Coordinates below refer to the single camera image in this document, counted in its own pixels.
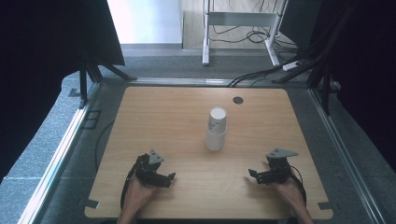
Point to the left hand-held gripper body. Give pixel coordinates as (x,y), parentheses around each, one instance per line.
(146,169)

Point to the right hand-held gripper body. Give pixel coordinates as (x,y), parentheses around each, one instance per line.
(277,169)

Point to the person's right hand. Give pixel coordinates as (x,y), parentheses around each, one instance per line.
(288,193)

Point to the person's left hand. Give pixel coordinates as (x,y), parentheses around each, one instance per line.
(138,194)

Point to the round dark table grommet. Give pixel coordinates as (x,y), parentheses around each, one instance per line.
(237,100)

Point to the white power strip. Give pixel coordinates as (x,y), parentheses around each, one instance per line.
(291,65)

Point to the black metal stand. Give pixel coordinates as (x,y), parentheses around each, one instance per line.
(323,71)

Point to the black tripod stand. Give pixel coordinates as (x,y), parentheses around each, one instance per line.
(93,73)

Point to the black curtain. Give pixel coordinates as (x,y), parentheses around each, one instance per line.
(367,77)
(40,62)

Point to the aluminium floor rail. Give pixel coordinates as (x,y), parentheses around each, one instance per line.
(345,155)
(180,81)
(53,165)

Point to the white metal desk frame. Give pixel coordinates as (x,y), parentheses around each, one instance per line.
(239,18)

